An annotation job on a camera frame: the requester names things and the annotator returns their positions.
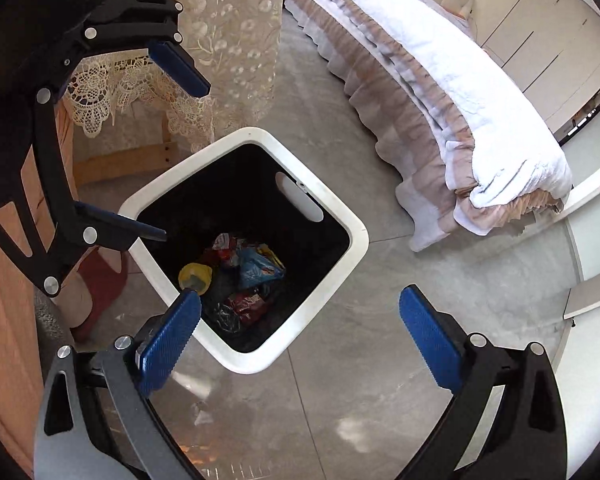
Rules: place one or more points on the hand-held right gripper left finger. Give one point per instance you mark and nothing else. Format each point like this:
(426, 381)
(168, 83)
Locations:
(170, 341)

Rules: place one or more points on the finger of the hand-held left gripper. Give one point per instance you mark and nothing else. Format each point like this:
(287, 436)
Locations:
(130, 226)
(180, 67)

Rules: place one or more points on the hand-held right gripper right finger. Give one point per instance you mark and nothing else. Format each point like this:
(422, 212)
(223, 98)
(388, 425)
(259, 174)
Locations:
(430, 345)

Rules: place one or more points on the white square trash bin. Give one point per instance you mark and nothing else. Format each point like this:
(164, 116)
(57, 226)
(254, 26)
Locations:
(250, 361)

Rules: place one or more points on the beige lace curtain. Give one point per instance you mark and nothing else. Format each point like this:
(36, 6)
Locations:
(235, 35)

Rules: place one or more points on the red slipper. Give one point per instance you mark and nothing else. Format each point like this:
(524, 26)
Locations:
(102, 285)

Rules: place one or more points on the red snack packet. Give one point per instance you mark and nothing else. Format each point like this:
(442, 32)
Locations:
(245, 307)

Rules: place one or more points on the cream lace tablecloth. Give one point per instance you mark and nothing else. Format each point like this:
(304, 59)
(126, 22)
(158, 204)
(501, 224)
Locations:
(100, 95)

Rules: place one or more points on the red and white wrapper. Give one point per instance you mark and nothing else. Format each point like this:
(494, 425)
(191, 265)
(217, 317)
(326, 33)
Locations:
(227, 247)

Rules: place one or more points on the blue snack packet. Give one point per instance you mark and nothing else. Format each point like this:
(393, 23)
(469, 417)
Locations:
(257, 267)

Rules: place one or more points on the white shelf unit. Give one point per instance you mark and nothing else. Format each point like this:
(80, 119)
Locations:
(597, 240)

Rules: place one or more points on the bed with white quilt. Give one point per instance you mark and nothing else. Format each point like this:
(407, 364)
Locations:
(445, 85)

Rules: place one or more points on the white wardrobe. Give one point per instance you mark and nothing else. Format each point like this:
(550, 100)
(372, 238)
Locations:
(545, 25)

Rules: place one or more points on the wooden table frame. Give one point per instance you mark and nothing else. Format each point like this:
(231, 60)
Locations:
(125, 160)

